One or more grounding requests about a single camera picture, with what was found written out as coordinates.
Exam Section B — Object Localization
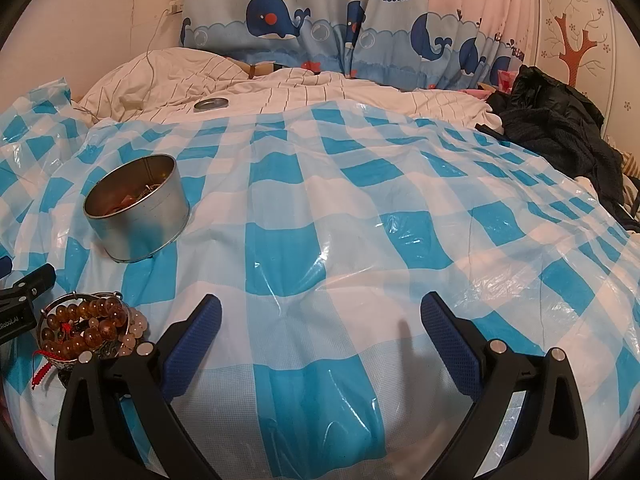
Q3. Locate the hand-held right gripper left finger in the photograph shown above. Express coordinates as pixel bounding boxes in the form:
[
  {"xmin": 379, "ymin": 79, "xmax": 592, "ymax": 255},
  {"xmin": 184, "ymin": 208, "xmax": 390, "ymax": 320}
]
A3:
[{"xmin": 55, "ymin": 294, "xmax": 223, "ymax": 480}]

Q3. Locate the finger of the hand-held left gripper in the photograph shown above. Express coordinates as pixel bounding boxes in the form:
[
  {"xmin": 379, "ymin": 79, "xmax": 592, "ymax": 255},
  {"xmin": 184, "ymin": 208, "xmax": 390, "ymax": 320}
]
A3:
[{"xmin": 0, "ymin": 263, "xmax": 57, "ymax": 310}]

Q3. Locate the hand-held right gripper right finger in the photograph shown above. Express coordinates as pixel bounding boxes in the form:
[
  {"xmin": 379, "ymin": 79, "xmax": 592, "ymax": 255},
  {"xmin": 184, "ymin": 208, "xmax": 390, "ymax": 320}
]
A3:
[{"xmin": 420, "ymin": 291, "xmax": 587, "ymax": 480}]

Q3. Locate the small brown bead bracelet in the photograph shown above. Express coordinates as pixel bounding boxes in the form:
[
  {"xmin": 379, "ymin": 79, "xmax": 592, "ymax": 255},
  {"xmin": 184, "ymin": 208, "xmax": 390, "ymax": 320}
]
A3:
[{"xmin": 41, "ymin": 327, "xmax": 103, "ymax": 361}]

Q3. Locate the large amber bead bracelet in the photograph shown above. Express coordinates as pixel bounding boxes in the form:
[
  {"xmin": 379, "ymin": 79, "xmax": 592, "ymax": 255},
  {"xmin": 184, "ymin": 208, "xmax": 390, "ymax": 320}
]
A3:
[{"xmin": 41, "ymin": 296, "xmax": 126, "ymax": 348}]

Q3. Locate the round metal tin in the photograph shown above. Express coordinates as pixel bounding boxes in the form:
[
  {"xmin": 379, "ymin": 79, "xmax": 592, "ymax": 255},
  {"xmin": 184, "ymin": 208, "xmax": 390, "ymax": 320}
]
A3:
[{"xmin": 82, "ymin": 155, "xmax": 191, "ymax": 264}]

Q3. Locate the silver bangle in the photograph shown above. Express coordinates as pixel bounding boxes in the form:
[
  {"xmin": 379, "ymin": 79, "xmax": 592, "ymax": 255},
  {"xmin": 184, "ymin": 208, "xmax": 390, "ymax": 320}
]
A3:
[{"xmin": 36, "ymin": 291, "xmax": 126, "ymax": 367}]

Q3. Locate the blue white checkered plastic sheet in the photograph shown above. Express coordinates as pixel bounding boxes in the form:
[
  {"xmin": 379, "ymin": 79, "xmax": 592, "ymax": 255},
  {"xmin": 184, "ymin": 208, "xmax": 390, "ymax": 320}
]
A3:
[{"xmin": 0, "ymin": 76, "xmax": 640, "ymax": 480}]

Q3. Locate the black clothing pile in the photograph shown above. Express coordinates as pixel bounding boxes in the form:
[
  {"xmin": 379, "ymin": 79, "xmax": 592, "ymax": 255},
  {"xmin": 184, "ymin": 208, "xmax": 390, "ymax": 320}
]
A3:
[{"xmin": 475, "ymin": 65, "xmax": 640, "ymax": 233}]

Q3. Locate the white striped duvet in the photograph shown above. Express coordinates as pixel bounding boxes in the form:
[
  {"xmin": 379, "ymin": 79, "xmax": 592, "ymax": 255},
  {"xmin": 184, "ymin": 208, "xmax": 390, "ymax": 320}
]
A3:
[{"xmin": 72, "ymin": 47, "xmax": 506, "ymax": 133}]

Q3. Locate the pink cloth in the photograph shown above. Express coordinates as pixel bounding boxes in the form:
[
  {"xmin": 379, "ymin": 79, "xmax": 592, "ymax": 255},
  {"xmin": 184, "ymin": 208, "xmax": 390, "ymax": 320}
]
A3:
[{"xmin": 457, "ymin": 67, "xmax": 523, "ymax": 98}]

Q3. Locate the red tassel cord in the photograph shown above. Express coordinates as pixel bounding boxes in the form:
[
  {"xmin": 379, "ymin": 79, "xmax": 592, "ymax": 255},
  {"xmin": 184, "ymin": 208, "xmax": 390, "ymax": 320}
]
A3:
[{"xmin": 31, "ymin": 322, "xmax": 76, "ymax": 391}]

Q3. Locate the pink bead bracelet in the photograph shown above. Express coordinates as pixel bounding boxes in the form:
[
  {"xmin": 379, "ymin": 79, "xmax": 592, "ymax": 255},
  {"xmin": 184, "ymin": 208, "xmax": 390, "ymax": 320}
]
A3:
[{"xmin": 117, "ymin": 309, "xmax": 152, "ymax": 357}]

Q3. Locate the white cable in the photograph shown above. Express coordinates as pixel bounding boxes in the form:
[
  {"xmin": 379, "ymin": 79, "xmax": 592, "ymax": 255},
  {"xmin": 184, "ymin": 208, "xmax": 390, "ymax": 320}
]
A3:
[{"xmin": 80, "ymin": 7, "xmax": 173, "ymax": 111}]

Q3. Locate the brown black strap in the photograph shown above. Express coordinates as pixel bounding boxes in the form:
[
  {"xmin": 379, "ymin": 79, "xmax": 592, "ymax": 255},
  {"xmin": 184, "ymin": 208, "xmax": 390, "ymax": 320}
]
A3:
[{"xmin": 240, "ymin": 61, "xmax": 281, "ymax": 79}]

